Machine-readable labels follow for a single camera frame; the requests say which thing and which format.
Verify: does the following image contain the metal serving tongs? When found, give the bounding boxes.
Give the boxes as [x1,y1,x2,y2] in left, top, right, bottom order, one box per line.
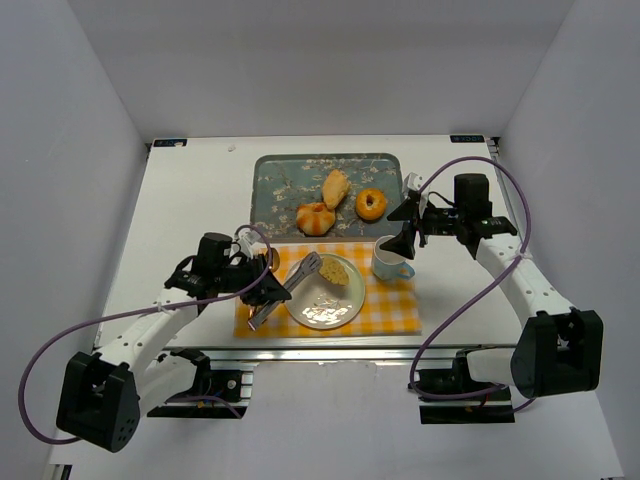
[247,252,322,331]

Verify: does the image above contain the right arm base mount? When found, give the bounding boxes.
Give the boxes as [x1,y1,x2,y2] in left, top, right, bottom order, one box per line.
[408,349,515,425]

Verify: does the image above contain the gold spoon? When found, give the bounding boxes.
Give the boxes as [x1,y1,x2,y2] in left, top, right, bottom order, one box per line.
[270,248,280,273]

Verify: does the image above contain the long pale bread loaf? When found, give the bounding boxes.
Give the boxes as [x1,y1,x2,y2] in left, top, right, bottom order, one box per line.
[322,169,350,210]

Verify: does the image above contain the white and green plate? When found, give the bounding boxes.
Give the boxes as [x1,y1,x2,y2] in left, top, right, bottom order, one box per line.
[284,253,366,331]

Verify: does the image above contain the white and blue cup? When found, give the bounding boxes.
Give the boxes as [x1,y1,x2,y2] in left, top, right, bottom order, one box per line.
[371,235,415,281]

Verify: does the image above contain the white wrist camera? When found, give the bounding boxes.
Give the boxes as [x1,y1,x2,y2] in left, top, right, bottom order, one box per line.
[234,225,261,258]
[402,172,429,217]

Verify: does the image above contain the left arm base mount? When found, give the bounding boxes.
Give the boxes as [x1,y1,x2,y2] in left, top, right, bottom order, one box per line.
[146,348,253,419]

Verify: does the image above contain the aluminium front rail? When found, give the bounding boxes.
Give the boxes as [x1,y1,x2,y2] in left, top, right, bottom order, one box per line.
[94,344,521,374]

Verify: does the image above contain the round twisted bread roll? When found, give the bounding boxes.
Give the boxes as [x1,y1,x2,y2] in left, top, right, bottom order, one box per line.
[296,202,336,236]

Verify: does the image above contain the orange ring donut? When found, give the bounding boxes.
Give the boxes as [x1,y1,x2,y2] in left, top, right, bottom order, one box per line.
[355,188,387,221]

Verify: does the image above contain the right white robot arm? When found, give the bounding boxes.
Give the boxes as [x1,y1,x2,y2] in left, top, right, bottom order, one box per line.
[381,173,604,399]

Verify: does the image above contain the brown seeded bread slice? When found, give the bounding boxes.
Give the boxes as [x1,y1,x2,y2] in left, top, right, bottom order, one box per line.
[319,256,350,286]

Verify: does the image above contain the blue floral tray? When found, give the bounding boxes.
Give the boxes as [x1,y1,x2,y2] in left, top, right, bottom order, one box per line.
[250,153,403,243]

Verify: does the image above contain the yellow checkered placemat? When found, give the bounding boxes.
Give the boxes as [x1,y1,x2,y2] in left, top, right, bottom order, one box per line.
[234,242,422,338]

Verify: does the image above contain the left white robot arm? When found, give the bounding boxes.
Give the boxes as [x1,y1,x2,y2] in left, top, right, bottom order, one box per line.
[56,225,291,453]

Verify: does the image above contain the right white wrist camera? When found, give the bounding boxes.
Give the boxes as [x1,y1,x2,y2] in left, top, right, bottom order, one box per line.
[402,172,429,217]

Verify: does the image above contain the right blue corner label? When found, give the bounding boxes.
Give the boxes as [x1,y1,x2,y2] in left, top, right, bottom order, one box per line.
[449,134,485,143]

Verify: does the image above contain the blue corner label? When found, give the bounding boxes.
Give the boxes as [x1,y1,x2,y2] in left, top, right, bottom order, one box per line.
[449,134,485,143]
[152,138,188,148]

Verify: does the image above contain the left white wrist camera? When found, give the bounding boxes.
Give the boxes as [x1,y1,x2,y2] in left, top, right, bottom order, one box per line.
[234,225,261,258]

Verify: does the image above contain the left blue corner label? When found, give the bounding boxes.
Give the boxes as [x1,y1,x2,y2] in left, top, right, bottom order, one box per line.
[152,138,188,148]

